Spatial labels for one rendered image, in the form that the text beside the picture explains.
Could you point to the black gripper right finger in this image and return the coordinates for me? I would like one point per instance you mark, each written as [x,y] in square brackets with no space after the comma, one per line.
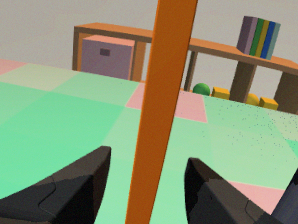
[210,200]

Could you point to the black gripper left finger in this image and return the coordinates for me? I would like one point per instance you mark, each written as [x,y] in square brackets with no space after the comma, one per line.
[72,195]

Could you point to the brown tapered bar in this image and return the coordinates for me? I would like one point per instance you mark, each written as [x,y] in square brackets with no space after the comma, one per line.
[170,46]

